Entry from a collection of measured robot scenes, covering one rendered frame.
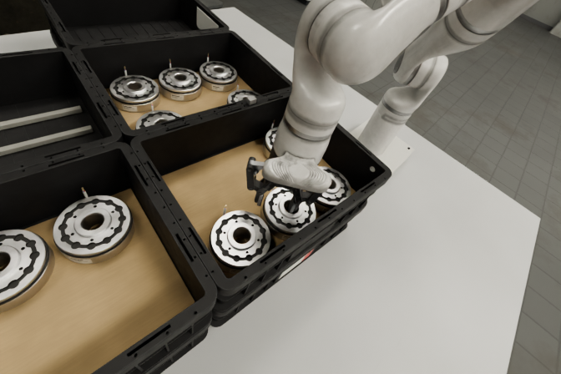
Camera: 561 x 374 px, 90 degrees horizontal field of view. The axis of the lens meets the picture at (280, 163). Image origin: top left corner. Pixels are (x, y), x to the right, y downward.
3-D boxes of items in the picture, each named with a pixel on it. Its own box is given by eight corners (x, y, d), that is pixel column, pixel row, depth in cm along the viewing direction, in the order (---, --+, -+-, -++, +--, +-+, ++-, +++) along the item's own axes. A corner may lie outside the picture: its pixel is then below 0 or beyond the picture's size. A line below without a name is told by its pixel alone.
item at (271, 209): (293, 180, 58) (294, 179, 58) (325, 217, 54) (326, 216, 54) (253, 200, 53) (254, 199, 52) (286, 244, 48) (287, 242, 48)
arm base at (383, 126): (369, 131, 95) (394, 91, 82) (389, 149, 92) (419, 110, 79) (351, 140, 91) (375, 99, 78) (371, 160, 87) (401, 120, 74)
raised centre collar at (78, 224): (108, 204, 45) (107, 202, 45) (115, 229, 43) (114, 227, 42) (71, 216, 43) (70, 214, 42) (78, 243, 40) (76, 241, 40)
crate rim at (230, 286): (296, 96, 70) (299, 88, 68) (389, 180, 58) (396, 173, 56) (128, 149, 48) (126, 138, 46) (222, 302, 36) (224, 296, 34)
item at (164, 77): (189, 66, 76) (189, 64, 75) (208, 88, 72) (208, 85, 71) (152, 73, 70) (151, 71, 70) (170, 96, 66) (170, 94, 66)
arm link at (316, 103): (270, 100, 39) (297, 144, 34) (301, -25, 28) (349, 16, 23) (311, 97, 42) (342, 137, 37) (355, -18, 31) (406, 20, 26)
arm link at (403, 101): (450, 50, 69) (411, 103, 82) (413, 37, 69) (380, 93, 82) (455, 68, 63) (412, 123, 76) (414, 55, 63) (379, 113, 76)
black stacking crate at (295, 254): (287, 125, 77) (299, 91, 68) (367, 204, 65) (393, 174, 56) (137, 182, 55) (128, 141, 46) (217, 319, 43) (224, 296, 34)
